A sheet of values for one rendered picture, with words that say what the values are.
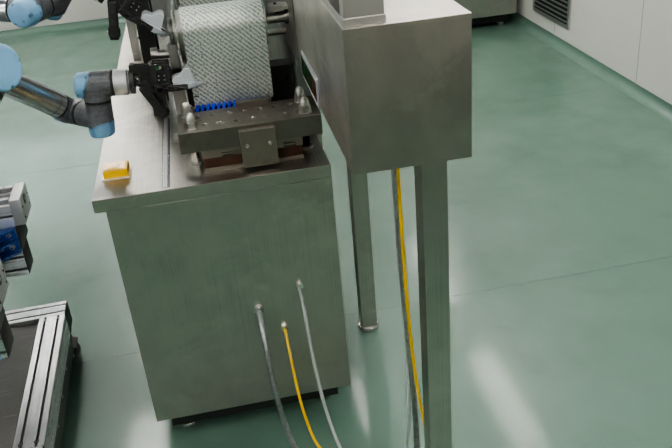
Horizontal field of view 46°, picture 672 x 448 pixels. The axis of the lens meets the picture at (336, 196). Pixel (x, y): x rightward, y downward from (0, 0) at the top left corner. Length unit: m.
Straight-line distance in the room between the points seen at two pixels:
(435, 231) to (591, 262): 1.74
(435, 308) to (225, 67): 0.95
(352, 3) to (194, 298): 1.18
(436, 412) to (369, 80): 0.94
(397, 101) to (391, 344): 1.56
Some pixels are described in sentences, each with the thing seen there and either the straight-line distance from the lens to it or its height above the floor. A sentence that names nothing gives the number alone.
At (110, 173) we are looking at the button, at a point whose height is 0.92.
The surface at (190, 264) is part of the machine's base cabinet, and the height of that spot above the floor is 0.65.
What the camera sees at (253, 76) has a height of 1.10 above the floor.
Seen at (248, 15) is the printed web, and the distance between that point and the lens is 2.32.
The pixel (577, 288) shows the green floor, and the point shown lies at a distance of 3.29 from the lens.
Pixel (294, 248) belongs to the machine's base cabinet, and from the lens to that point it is 2.32.
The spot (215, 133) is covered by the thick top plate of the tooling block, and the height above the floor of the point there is 1.02.
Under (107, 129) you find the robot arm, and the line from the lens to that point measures 2.38.
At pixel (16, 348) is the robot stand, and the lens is 2.98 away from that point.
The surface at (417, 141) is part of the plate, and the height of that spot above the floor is 1.19.
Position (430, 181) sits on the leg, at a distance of 1.72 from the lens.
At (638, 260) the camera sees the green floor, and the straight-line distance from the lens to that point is 3.51.
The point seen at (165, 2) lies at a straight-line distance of 3.36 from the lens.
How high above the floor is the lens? 1.83
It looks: 27 degrees down
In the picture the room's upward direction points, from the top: 5 degrees counter-clockwise
